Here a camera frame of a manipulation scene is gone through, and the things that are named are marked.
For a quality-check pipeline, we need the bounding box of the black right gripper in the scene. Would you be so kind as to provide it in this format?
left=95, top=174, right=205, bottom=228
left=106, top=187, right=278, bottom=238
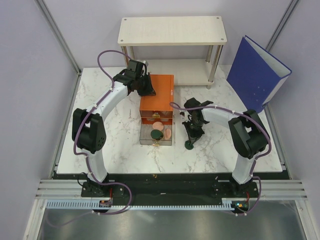
left=182, top=118, right=205, bottom=145

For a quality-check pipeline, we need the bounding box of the dark green lid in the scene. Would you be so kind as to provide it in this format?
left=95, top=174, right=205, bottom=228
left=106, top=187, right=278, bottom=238
left=150, top=129, right=164, bottom=139
left=184, top=140, right=194, bottom=150

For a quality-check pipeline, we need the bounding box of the pink powder puff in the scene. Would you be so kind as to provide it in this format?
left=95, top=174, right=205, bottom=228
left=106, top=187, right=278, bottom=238
left=152, top=121, right=164, bottom=131
left=164, top=128, right=172, bottom=141

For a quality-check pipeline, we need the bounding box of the orange drawer box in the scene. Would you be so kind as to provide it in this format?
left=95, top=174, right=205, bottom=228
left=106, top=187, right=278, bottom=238
left=139, top=74, right=174, bottom=125

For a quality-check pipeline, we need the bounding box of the gold round jar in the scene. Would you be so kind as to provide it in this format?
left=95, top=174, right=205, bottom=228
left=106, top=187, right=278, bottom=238
left=153, top=135, right=164, bottom=141

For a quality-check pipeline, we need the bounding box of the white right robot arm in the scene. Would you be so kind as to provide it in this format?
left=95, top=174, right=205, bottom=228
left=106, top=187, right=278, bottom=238
left=182, top=97, right=272, bottom=197

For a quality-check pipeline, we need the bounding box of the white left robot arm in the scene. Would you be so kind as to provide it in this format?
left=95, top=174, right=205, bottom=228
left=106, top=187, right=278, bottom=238
left=72, top=59, right=156, bottom=197

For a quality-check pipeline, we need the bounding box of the white two-tier shelf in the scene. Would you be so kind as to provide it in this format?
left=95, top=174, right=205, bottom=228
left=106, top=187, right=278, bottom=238
left=118, top=16, right=227, bottom=89

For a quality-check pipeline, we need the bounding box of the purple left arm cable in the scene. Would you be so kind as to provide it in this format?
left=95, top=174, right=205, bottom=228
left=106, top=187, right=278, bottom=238
left=46, top=49, right=133, bottom=228

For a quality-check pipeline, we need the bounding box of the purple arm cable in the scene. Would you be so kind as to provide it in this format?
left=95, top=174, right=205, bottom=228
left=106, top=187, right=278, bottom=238
left=46, top=49, right=133, bottom=228
left=169, top=101, right=272, bottom=217

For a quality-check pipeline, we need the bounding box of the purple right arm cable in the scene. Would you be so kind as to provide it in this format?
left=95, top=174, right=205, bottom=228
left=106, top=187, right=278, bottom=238
left=169, top=101, right=272, bottom=217

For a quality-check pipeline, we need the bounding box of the blue ring binder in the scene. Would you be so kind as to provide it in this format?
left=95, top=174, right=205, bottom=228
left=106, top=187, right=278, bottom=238
left=226, top=35, right=292, bottom=113

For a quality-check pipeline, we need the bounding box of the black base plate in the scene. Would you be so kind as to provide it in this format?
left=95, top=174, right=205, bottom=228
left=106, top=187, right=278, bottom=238
left=81, top=173, right=258, bottom=205

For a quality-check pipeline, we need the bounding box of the light blue cable duct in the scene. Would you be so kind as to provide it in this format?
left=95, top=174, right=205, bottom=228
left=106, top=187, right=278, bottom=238
left=46, top=199, right=249, bottom=211

